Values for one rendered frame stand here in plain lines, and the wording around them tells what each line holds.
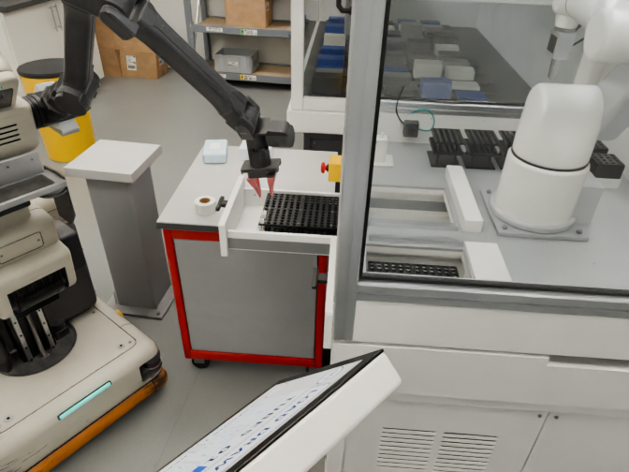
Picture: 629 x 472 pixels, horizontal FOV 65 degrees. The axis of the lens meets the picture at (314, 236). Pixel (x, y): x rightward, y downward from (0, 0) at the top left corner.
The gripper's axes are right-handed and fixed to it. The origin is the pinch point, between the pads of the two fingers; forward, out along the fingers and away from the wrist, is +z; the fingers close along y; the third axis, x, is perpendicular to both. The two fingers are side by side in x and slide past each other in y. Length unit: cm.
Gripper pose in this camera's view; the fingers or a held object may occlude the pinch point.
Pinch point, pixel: (266, 194)
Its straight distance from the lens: 139.3
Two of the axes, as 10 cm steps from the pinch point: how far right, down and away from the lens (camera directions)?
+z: 1.0, 8.4, 5.4
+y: 9.9, -0.3, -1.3
